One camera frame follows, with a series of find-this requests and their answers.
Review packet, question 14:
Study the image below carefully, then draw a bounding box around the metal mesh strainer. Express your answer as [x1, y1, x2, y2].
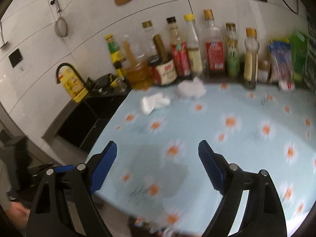
[50, 0, 68, 38]

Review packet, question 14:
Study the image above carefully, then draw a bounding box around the green label small bottle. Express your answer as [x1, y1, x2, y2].
[226, 23, 240, 78]

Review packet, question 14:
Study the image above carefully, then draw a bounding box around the black kitchen sink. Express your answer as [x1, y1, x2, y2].
[42, 88, 131, 153]

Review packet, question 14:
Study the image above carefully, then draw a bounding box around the black-lined trash bin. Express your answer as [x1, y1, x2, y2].
[127, 216, 192, 237]

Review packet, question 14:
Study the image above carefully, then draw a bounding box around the red label clear bottle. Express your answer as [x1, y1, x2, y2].
[203, 9, 226, 78]

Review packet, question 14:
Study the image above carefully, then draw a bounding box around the black faucet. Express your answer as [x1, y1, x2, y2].
[56, 63, 83, 84]

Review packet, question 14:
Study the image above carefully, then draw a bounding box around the yellow cap clear bottle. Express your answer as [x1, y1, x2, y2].
[184, 14, 203, 77]

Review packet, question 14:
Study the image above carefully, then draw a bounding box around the dark soy sauce jug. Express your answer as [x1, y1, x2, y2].
[141, 20, 177, 87]

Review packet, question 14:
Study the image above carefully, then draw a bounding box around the white paper bag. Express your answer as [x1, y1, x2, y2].
[140, 92, 171, 115]

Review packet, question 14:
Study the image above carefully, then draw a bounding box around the white tissue wad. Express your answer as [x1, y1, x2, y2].
[176, 76, 206, 99]

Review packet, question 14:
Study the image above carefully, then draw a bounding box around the small sesame oil bottle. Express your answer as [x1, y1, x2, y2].
[244, 28, 260, 89]

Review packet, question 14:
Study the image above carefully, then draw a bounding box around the red label vinegar bottle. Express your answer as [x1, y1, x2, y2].
[166, 17, 191, 79]

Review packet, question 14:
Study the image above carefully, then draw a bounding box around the daisy print blue tablecloth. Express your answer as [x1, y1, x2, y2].
[89, 83, 315, 236]

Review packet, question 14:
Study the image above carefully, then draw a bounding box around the person's left hand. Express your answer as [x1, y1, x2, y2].
[5, 202, 31, 230]

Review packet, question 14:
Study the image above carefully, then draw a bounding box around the black wall switch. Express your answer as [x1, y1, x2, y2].
[8, 48, 23, 68]

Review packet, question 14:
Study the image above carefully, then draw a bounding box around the yellow dish soap bottle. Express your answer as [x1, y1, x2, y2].
[61, 76, 88, 103]

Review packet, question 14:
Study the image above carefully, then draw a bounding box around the green plastic packet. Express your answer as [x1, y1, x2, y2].
[290, 31, 308, 85]

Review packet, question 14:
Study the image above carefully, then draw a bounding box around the large cooking oil jug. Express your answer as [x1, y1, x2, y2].
[123, 34, 153, 90]

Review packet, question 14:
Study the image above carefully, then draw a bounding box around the green label sauce bottle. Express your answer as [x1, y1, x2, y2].
[104, 34, 126, 80]

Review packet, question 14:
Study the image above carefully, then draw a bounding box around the blue white snack packet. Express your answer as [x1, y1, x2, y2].
[268, 40, 295, 93]

